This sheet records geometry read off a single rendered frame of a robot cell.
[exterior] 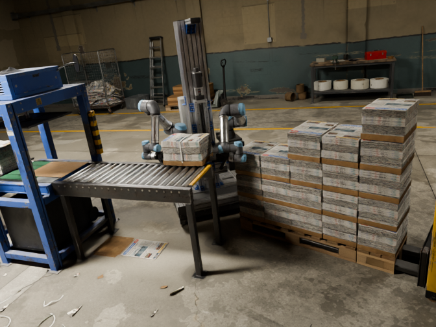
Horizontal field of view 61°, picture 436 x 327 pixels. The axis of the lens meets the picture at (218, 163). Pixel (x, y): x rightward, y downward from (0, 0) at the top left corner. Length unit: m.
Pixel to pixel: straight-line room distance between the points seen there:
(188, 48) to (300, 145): 1.54
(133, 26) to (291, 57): 4.52
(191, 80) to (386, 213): 2.20
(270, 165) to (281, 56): 6.75
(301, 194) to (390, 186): 0.73
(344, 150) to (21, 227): 2.95
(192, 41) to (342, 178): 1.97
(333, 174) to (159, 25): 8.54
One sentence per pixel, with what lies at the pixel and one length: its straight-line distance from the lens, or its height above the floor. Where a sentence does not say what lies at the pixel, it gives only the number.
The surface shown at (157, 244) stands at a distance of 3.71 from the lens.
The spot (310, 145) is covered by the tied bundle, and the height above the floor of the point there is 0.98.
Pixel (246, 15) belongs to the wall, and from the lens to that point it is 9.97.
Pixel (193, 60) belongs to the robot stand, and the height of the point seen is 1.65.
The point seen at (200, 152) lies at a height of 0.94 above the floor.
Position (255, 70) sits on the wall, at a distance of 10.00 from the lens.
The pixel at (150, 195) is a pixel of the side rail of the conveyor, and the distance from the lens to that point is 2.98.
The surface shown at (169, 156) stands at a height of 0.90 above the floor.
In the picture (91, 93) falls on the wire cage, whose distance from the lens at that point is 10.95.
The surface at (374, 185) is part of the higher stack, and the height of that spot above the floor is 0.72.
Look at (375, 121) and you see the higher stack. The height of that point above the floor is 1.21.
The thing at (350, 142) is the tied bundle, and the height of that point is 1.03.
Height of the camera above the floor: 1.92
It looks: 20 degrees down
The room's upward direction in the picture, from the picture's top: 6 degrees counter-clockwise
